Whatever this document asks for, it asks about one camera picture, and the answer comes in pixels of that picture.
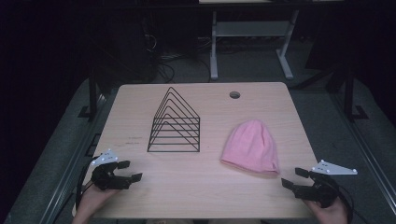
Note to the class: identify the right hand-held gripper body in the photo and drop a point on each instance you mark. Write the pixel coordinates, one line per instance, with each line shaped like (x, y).
(320, 188)

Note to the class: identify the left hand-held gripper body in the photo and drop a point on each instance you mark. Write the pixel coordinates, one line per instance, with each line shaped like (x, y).
(107, 179)

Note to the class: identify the pink beanie hat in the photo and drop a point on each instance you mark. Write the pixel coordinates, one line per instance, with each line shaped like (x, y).
(252, 147)

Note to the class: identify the person's left hand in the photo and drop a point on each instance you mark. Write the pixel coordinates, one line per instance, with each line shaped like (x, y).
(93, 202)

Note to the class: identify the person's right hand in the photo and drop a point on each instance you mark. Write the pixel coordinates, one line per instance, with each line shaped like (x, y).
(330, 214)

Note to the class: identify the black metal stand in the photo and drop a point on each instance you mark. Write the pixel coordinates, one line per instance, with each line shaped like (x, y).
(92, 93)
(349, 93)

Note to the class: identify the aluminium floor rail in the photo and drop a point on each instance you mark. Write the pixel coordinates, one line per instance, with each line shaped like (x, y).
(73, 161)
(364, 149)

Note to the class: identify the white metal table frame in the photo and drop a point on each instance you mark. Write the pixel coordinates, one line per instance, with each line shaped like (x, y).
(249, 29)

